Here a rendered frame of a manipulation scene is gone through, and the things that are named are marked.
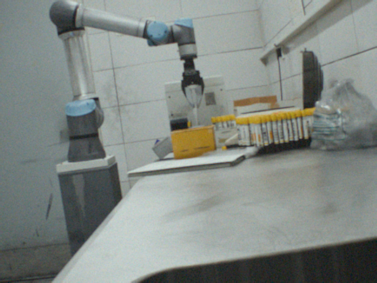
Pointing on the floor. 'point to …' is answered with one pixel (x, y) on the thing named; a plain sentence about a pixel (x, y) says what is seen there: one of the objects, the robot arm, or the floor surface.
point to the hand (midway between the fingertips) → (195, 105)
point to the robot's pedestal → (88, 200)
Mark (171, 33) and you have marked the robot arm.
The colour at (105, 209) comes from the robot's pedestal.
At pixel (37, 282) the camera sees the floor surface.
